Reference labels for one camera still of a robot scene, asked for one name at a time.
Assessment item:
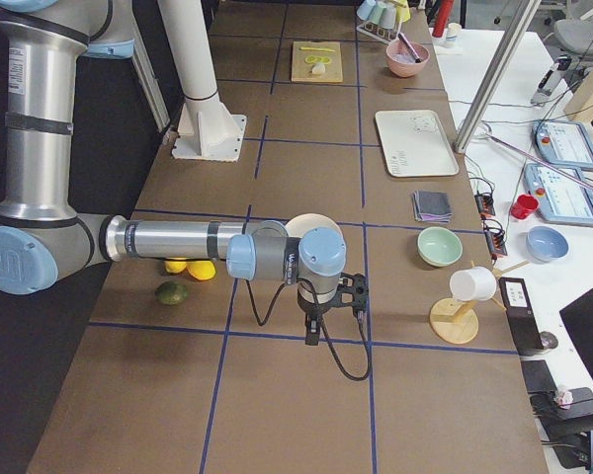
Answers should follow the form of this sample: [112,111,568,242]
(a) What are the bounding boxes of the blue bowl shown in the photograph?
[526,226,569,262]

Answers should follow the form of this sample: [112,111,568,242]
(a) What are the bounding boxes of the reacher grabber stick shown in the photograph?
[473,120,593,195]

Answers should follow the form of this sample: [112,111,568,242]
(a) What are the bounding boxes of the red cylinder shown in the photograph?
[432,0,455,39]

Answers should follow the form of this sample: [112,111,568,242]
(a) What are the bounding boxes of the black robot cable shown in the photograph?
[245,279,374,381]

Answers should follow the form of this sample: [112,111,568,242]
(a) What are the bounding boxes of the folded grey cloth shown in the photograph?
[412,191,453,223]

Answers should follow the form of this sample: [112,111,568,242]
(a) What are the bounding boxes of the bamboo cutting board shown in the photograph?
[291,41,343,84]

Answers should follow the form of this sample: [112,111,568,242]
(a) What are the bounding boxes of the light blue cup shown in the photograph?
[357,0,377,21]

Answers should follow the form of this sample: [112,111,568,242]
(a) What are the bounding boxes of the aluminium frame post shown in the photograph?
[453,0,542,153]

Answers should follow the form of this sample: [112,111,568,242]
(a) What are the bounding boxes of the black box device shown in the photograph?
[498,276,545,356]

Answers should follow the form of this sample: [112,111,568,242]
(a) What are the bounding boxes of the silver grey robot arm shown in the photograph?
[0,1,346,345]

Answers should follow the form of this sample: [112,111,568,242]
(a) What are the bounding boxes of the grey white cup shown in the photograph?
[379,4,397,30]

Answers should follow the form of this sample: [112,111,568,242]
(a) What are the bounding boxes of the mint green bowl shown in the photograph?
[417,227,464,268]

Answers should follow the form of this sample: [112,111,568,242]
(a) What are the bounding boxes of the wooden mug tree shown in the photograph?
[429,261,529,345]

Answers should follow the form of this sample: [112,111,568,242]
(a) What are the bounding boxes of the red cup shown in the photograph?
[510,194,539,220]

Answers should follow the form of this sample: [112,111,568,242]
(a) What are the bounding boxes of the wire cup rack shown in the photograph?
[356,14,401,43]

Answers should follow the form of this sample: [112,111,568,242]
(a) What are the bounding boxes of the cream bear tray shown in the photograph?
[375,110,459,178]

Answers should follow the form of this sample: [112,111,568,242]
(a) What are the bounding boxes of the white mug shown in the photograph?
[449,267,497,302]

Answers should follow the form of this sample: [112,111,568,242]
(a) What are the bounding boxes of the yellow lemon left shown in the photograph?
[164,259,187,275]

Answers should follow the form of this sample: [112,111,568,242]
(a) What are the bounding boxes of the far teach pendant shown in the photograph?
[532,119,593,171]

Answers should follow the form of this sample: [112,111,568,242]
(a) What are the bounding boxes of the yellow cup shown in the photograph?
[389,0,411,25]

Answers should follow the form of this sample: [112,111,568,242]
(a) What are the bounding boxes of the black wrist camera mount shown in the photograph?
[337,273,369,327]

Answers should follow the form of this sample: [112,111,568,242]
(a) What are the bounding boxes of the near teach pendant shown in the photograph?
[524,163,593,227]

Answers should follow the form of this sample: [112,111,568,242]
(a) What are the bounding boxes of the round white plate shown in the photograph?
[285,213,343,239]

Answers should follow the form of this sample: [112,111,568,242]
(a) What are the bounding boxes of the yellow plastic knife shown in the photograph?
[299,46,335,52]

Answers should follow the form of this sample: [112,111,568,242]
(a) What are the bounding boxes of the black USB hub far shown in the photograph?
[474,193,495,218]

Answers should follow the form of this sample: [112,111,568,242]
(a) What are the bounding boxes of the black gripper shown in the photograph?
[297,290,340,346]

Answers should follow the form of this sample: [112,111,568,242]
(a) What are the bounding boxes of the black usb hub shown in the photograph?
[474,193,495,218]
[482,219,508,262]

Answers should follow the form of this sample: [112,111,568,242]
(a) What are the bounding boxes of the black USB hub near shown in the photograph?
[482,219,508,262]

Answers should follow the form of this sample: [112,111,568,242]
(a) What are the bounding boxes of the ice cubes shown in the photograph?
[393,52,417,67]

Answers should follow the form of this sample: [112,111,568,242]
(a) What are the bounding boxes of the yellow lemon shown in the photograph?
[186,260,216,281]
[164,259,187,275]

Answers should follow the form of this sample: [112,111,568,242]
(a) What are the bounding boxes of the teach pendant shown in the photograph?
[532,119,593,171]
[524,163,593,227]

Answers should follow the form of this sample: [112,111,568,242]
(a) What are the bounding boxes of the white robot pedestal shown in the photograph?
[158,0,247,162]

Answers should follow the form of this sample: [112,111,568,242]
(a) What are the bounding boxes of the metal ice tongs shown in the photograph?
[397,33,422,63]

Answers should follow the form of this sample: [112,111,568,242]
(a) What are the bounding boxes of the yellow lemon right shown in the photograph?
[186,260,216,281]

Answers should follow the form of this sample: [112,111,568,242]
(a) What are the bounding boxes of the paper cup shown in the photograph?
[444,22,462,47]

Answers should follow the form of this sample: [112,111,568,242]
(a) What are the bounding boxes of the pink bowl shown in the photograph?
[385,39,431,78]

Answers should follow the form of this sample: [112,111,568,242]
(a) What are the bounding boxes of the green lime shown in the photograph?
[155,280,189,305]

